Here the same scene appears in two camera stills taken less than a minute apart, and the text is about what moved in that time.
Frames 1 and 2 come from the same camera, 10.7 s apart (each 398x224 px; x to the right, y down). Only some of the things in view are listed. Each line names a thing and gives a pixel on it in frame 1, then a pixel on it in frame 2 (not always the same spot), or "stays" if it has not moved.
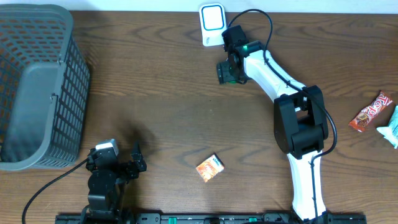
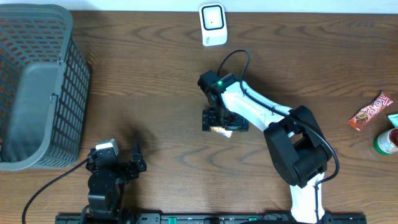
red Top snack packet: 366,115 stays
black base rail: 211,218 stays
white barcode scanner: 212,22 stays
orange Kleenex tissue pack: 211,168 to 222,130
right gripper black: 223,73 to 238,122
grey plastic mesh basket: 44,88 stays
